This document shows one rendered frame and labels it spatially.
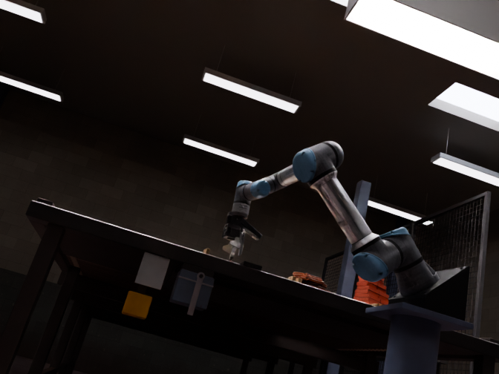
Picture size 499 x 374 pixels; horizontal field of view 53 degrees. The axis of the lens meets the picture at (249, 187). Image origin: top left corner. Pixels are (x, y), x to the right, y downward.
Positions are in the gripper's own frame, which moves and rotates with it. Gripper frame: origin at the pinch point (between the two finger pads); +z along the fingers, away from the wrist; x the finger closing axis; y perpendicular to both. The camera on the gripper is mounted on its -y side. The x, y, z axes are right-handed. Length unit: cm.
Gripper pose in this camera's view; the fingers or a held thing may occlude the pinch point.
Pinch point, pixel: (235, 259)
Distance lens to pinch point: 219.5
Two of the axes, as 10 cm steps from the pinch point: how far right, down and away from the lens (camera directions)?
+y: -9.4, -2.7, -2.3
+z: -1.8, 9.2, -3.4
